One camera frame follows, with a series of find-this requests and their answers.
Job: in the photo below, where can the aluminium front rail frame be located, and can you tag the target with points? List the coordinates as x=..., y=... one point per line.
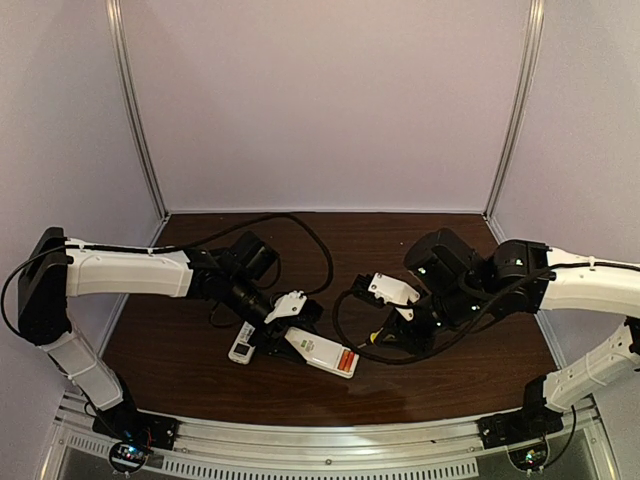
x=446, y=449

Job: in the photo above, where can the yellow handled screwdriver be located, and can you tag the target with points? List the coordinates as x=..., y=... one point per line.
x=372, y=337

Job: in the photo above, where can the right aluminium corner post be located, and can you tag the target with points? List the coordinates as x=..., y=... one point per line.
x=530, y=54

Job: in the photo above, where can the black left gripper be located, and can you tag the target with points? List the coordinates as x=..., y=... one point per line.
x=288, y=326

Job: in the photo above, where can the left aluminium corner post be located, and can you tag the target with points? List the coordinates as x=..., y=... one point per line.
x=131, y=104

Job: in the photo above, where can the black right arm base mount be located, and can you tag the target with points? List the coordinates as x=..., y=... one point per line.
x=527, y=423

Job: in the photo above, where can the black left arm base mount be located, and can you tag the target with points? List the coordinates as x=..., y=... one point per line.
x=126, y=423

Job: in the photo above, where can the large white remote control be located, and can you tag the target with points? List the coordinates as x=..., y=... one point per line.
x=319, y=352

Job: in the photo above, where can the aluminium corner post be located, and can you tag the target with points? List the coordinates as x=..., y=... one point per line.
x=131, y=104
x=530, y=54

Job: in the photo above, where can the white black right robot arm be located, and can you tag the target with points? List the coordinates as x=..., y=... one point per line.
x=518, y=277

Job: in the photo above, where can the small white remote control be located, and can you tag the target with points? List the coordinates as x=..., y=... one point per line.
x=241, y=352

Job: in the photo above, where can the red orange battery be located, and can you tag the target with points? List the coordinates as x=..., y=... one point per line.
x=341, y=361
x=350, y=358

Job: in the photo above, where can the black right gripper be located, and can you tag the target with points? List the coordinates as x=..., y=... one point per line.
x=407, y=323

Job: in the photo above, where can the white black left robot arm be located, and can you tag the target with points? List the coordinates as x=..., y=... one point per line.
x=60, y=268

